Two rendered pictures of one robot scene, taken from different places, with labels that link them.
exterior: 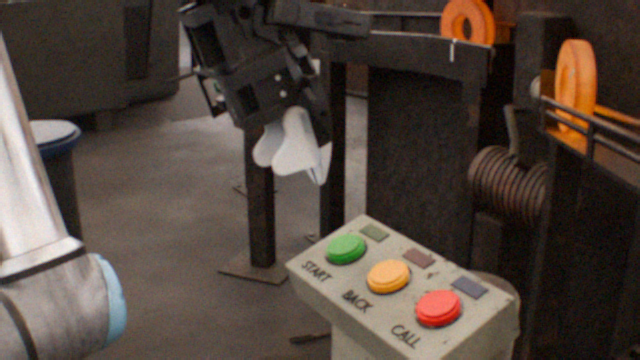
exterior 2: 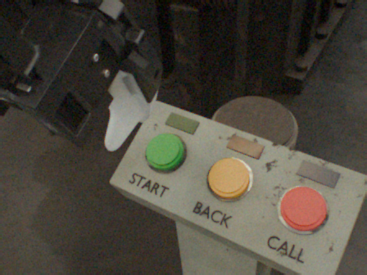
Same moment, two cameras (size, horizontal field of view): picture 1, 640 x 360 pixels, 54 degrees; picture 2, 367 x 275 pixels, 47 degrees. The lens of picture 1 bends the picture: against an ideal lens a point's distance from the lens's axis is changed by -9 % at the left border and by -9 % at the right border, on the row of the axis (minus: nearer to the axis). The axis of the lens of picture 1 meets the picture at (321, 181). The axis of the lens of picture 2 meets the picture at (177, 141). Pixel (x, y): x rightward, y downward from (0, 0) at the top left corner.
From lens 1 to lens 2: 0.38 m
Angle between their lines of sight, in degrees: 34
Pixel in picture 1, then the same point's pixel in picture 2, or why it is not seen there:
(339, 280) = (178, 191)
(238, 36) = (12, 16)
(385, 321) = (255, 234)
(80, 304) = not seen: outside the picture
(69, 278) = not seen: outside the picture
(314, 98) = (146, 63)
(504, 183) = not seen: outside the picture
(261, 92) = (81, 87)
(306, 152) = (133, 110)
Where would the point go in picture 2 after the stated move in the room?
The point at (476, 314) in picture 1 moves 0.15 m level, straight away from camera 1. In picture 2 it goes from (343, 206) to (281, 100)
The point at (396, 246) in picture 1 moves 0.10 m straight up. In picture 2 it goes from (214, 135) to (212, 58)
